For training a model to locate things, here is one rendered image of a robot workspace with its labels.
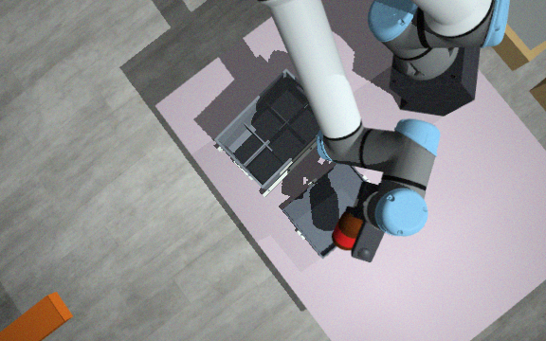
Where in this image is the brown bottle with red label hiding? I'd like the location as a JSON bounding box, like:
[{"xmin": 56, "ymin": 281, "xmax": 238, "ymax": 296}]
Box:
[{"xmin": 332, "ymin": 211, "xmax": 363, "ymax": 251}]

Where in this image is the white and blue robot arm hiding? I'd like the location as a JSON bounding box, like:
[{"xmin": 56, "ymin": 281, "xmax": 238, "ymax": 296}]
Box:
[{"xmin": 257, "ymin": 0, "xmax": 510, "ymax": 262}]

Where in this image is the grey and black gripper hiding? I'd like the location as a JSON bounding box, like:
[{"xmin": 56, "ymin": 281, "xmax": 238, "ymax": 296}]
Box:
[{"xmin": 345, "ymin": 181, "xmax": 380, "ymax": 222}]

